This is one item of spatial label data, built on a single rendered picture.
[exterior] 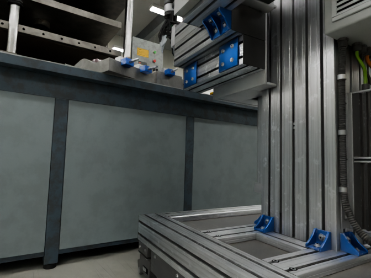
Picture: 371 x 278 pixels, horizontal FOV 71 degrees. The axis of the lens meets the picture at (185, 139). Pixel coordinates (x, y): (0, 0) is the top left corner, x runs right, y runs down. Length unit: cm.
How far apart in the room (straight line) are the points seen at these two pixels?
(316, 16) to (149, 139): 84
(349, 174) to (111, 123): 92
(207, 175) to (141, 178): 40
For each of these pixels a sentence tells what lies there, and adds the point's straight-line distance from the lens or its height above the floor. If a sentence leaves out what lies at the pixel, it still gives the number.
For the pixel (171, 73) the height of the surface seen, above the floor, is 88.
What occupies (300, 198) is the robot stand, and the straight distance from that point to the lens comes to 82.
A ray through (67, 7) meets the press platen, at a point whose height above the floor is 152.
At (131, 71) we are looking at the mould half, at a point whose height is 83.
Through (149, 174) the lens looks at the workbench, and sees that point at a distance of 129.
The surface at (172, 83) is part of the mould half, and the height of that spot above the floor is 84.
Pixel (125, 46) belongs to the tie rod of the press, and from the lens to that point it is 222.
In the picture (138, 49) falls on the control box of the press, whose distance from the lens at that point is 240.
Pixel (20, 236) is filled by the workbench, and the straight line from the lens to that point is 120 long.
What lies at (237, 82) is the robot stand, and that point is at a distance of 95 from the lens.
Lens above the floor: 44
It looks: 5 degrees up
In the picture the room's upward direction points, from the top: 2 degrees clockwise
